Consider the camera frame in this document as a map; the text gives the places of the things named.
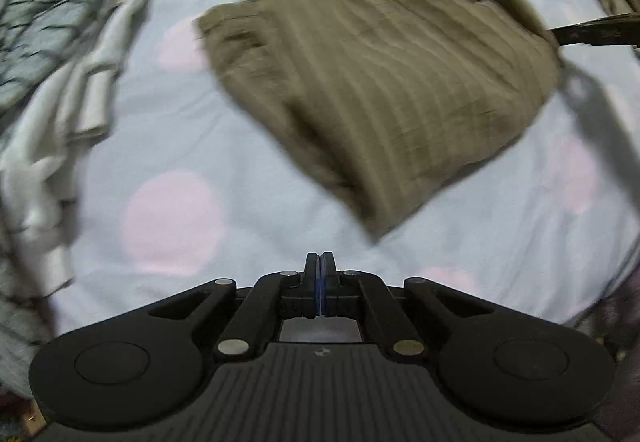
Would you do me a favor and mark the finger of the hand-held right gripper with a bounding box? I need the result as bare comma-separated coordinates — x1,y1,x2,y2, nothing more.
547,13,640,48

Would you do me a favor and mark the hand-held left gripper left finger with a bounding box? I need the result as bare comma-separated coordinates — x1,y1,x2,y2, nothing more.
145,252,321,364

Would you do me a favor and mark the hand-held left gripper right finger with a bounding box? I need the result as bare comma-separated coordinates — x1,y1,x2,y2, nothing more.
320,252,497,364

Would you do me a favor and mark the olive striped garment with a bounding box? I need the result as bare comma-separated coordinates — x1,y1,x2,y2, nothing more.
195,0,563,243

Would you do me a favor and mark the white garment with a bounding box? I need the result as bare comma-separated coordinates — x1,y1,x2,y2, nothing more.
0,0,221,297

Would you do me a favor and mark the grey striped sweater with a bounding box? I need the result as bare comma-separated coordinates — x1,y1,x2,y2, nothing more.
0,0,153,398

